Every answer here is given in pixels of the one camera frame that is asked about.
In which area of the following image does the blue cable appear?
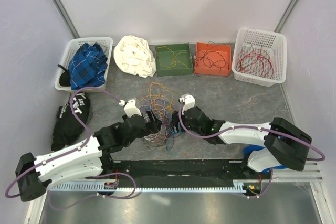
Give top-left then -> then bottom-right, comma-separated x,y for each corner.
160,119 -> 184,158

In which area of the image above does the black cable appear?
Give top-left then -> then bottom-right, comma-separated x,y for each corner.
196,50 -> 227,76

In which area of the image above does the red cable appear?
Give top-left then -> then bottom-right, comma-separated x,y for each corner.
237,27 -> 275,78
235,45 -> 277,80

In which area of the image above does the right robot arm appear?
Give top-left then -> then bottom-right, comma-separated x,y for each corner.
170,106 -> 312,179

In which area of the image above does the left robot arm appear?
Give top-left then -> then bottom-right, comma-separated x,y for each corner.
15,110 -> 162,202

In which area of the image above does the green tray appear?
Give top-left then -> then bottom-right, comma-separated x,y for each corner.
155,43 -> 193,77

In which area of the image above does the blue fleece cloth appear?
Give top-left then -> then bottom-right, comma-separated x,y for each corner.
243,145 -> 286,173

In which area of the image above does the white crumpled cloth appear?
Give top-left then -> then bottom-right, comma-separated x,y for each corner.
113,35 -> 156,78

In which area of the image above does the orange tray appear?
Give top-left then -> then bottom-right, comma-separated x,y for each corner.
194,42 -> 232,77

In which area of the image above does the black printed t-shirt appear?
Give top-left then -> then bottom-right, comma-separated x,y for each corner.
51,92 -> 90,152

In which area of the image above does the blue plaid cloth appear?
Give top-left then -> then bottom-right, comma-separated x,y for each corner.
68,43 -> 108,90

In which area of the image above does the white basket with clothes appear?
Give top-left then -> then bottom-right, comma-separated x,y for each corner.
54,37 -> 113,93

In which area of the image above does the empty white basket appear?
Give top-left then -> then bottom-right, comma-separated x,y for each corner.
232,27 -> 287,87

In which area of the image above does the white cable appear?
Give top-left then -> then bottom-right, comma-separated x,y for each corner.
143,132 -> 169,143

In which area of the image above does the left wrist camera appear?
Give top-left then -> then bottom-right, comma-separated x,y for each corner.
118,98 -> 142,118

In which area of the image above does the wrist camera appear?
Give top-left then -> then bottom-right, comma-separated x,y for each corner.
118,98 -> 142,118
179,94 -> 195,113

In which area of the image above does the pink cable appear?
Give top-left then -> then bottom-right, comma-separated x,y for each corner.
141,98 -> 179,141

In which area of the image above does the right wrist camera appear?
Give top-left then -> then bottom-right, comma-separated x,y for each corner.
179,94 -> 195,113

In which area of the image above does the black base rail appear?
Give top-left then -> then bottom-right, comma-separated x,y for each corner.
102,159 -> 270,187

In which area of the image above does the light blue cable duct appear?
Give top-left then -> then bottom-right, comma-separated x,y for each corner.
49,180 -> 246,193

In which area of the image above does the left aluminium frame post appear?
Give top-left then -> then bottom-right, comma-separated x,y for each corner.
52,0 -> 80,38

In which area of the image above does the aluminium frame post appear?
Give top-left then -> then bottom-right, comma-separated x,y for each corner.
274,0 -> 300,33
52,0 -> 80,38

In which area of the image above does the right aluminium frame post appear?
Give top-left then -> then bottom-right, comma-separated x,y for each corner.
274,0 -> 300,33

